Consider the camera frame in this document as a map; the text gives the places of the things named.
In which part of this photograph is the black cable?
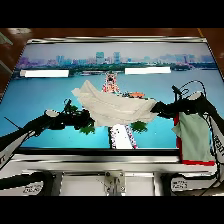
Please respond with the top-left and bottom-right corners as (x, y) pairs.
(179, 79), (208, 98)

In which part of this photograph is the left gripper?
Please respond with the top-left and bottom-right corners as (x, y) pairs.
(65, 109), (95, 131)

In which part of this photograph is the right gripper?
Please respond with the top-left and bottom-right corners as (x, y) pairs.
(150, 101), (178, 120)

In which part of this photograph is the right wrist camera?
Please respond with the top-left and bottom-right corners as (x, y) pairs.
(171, 84), (184, 102)

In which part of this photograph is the pale green garment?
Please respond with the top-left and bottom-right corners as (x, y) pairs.
(171, 111), (215, 163)

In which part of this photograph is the cream white shirt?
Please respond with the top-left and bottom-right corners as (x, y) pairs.
(71, 79), (159, 128)

